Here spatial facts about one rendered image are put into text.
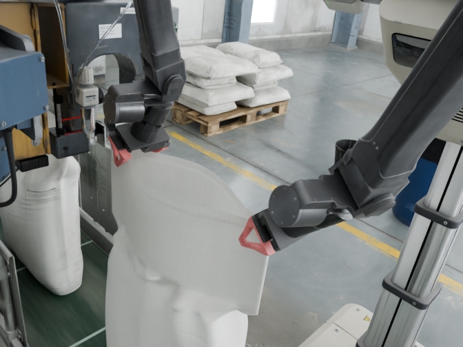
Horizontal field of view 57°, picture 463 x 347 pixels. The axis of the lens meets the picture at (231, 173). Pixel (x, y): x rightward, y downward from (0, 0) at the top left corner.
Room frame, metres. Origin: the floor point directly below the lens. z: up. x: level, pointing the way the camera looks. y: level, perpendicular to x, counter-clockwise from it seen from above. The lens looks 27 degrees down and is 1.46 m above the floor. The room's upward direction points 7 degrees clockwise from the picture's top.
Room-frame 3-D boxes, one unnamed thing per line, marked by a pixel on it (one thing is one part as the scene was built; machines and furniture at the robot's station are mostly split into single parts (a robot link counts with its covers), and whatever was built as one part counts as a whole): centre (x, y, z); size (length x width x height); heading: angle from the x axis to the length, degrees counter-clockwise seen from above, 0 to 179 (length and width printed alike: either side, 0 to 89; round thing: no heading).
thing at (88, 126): (0.86, 0.32, 1.11); 0.03 x 0.03 x 0.06
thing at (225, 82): (3.95, 0.40, 0.44); 0.66 x 0.42 x 0.14; 43
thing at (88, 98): (0.86, 0.32, 1.14); 0.05 x 0.04 x 0.16; 139
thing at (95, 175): (1.56, 0.56, 0.53); 1.05 x 0.02 x 0.41; 49
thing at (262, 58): (4.47, -0.01, 0.56); 0.67 x 0.43 x 0.15; 49
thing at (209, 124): (4.21, 0.19, 0.07); 1.20 x 0.82 x 0.14; 141
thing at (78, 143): (0.88, 0.38, 1.04); 0.08 x 0.06 x 0.05; 139
